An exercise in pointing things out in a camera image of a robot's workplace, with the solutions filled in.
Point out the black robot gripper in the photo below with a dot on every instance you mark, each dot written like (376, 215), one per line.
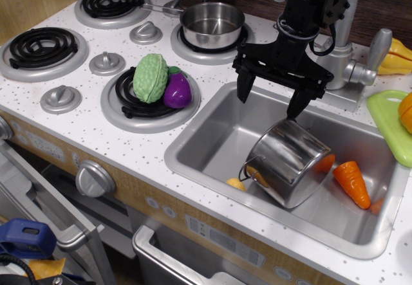
(284, 62)

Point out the steel pot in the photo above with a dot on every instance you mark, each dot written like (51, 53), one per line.
(292, 161)

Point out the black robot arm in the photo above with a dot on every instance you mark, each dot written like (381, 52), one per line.
(306, 15)

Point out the grey toy sink basin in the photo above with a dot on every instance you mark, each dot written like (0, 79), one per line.
(216, 143)

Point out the yellow toy food under pot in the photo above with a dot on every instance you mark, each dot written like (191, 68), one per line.
(252, 174)

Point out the back right burner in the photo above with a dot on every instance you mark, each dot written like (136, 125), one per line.
(200, 56)

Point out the silver toy faucet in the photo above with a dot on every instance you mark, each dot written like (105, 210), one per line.
(339, 61)

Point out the steel saucepan on burner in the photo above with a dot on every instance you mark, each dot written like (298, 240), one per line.
(207, 25)

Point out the purple toy eggplant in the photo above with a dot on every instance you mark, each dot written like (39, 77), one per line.
(178, 92)

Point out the green cutting board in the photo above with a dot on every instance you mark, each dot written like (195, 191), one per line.
(383, 108)

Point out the orange toy carrot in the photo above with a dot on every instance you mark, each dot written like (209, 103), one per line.
(349, 177)

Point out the green bumpy toy vegetable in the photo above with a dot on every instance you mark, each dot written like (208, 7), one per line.
(150, 78)

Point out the silver stove knob back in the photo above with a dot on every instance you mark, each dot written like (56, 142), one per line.
(172, 5)

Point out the silver stove knob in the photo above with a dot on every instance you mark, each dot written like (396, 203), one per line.
(172, 5)
(60, 100)
(107, 64)
(146, 34)

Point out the yellow toy squash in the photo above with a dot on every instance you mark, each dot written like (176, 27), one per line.
(397, 60)

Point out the orange toy fruit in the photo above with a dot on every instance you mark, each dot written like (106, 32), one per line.
(404, 112)

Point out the silver stove knob top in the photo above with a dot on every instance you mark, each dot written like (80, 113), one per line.
(146, 34)

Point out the front black burner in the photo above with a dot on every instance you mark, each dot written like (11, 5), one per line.
(121, 107)

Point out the black burner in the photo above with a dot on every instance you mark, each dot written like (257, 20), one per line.
(110, 14)
(121, 107)
(43, 54)

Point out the silver stove knob middle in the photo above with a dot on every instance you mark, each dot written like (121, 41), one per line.
(107, 64)

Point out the back left black burner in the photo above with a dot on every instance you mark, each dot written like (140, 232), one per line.
(110, 14)

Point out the silver oven dial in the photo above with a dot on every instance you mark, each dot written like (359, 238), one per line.
(93, 181)

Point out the silver stove knob front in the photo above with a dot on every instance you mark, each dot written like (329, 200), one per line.
(60, 100)

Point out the silver dial far left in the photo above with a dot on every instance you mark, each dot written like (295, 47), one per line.
(6, 131)

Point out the blue clamp tool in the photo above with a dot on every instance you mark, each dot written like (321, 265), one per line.
(26, 239)

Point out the dishwasher door with handle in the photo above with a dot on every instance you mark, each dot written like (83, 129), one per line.
(177, 260)

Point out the oven door with handle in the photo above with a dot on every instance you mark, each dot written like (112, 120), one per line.
(25, 193)

